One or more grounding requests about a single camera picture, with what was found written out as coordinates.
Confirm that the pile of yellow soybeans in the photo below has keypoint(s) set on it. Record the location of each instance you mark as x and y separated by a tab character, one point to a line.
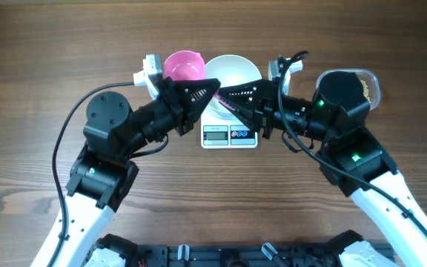
366	91

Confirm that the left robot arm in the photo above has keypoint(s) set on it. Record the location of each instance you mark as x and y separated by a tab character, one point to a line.
104	171

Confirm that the clear plastic food container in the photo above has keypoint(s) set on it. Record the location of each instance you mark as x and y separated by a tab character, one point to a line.
362	74

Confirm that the pink plastic scoop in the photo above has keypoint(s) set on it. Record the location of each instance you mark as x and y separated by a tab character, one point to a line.
185	65

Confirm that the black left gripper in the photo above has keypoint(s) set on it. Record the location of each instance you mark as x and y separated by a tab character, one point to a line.
176	95

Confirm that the white round bowl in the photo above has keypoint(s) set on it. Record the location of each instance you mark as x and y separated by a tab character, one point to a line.
232	70

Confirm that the white digital kitchen scale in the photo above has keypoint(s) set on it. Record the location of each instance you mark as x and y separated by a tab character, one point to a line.
222	130

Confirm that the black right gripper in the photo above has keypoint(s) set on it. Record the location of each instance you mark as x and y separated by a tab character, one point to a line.
262	104

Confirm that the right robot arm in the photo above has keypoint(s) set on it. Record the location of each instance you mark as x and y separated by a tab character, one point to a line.
331	129

